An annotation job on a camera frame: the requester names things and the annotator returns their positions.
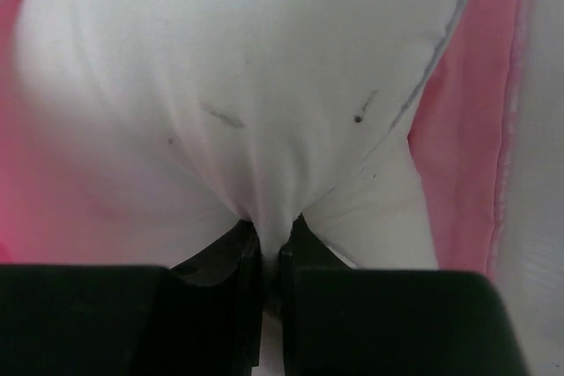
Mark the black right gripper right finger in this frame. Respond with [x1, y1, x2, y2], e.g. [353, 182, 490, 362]
[279, 218, 529, 376]

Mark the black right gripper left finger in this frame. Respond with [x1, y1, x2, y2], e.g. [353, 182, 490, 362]
[1, 221, 263, 375]

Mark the pink satin pillowcase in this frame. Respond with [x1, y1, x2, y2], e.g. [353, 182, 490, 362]
[1, 0, 531, 275]

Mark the white pillow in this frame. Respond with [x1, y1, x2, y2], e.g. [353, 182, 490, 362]
[8, 0, 490, 271]

